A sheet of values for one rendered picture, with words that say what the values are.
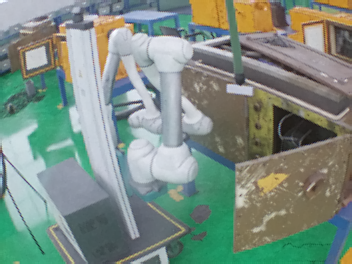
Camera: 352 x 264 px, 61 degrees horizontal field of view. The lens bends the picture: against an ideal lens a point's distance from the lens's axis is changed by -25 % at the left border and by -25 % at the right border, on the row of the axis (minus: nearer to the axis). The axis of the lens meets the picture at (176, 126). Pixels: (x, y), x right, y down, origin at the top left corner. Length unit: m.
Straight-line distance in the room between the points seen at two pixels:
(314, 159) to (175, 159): 0.76
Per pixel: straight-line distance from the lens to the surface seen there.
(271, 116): 2.11
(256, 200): 1.61
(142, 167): 2.04
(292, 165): 1.58
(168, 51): 1.78
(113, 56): 2.50
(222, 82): 2.29
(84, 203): 2.04
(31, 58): 5.45
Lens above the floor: 2.05
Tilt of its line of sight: 28 degrees down
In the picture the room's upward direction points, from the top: 8 degrees counter-clockwise
